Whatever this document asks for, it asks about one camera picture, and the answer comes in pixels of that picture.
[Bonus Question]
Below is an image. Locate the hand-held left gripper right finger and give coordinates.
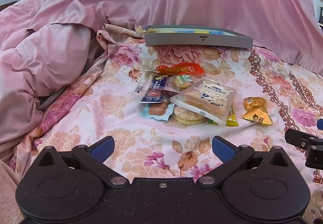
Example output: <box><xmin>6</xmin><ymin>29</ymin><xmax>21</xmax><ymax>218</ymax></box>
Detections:
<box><xmin>197</xmin><ymin>136</ymin><xmax>289</xmax><ymax>188</ymax></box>

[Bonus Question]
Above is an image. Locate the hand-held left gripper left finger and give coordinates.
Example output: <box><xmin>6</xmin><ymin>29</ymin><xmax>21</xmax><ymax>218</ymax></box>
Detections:
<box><xmin>38</xmin><ymin>136</ymin><xmax>127</xmax><ymax>188</ymax></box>

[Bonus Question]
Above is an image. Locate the round biscuit packet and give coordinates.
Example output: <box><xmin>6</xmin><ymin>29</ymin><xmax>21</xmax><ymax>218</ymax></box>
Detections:
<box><xmin>173</xmin><ymin>105</ymin><xmax>209</xmax><ymax>125</ymax></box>

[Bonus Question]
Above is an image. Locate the toast bread packet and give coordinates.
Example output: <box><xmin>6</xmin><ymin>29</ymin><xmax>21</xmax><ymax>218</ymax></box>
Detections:
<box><xmin>170</xmin><ymin>79</ymin><xmax>236</xmax><ymax>127</ymax></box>

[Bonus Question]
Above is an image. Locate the sausage packet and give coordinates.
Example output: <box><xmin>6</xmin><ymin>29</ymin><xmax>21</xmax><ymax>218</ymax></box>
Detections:
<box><xmin>139</xmin><ymin>102</ymin><xmax>170</xmax><ymax>121</ymax></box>

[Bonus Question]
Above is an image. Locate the clear dark meat packet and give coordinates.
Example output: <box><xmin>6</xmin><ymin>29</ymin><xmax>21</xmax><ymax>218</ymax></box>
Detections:
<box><xmin>134</xmin><ymin>83</ymin><xmax>178</xmax><ymax>105</ymax></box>

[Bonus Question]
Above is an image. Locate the green label cake packet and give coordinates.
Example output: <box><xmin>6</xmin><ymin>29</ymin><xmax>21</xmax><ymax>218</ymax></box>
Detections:
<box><xmin>169</xmin><ymin>74</ymin><xmax>195</xmax><ymax>91</ymax></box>

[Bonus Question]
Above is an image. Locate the purple stick packet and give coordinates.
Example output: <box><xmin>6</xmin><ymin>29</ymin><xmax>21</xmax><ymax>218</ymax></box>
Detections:
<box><xmin>141</xmin><ymin>75</ymin><xmax>168</xmax><ymax>103</ymax></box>

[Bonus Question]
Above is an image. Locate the red dried tofu packet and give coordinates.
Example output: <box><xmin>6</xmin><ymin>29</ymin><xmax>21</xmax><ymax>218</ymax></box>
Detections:
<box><xmin>156</xmin><ymin>63</ymin><xmax>205</xmax><ymax>75</ymax></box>

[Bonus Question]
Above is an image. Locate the grey cardboard box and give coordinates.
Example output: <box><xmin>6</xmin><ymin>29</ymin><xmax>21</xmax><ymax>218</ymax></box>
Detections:
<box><xmin>145</xmin><ymin>25</ymin><xmax>253</xmax><ymax>48</ymax></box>

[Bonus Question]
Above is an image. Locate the floral bedsheet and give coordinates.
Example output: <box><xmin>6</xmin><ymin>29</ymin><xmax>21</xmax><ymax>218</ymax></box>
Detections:
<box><xmin>7</xmin><ymin>24</ymin><xmax>323</xmax><ymax>217</ymax></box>

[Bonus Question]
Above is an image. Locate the yellow triangular snack packet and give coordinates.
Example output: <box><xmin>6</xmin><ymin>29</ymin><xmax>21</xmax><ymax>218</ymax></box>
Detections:
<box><xmin>243</xmin><ymin>109</ymin><xmax>273</xmax><ymax>127</ymax></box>

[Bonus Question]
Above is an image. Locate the gold wrapped snack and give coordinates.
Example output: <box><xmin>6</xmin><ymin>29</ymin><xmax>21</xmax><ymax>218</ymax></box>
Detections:
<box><xmin>243</xmin><ymin>97</ymin><xmax>268</xmax><ymax>112</ymax></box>

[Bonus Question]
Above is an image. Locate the crumpled yellow paper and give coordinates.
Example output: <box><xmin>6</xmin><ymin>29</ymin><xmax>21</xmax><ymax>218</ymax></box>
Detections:
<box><xmin>135</xmin><ymin>24</ymin><xmax>152</xmax><ymax>38</ymax></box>

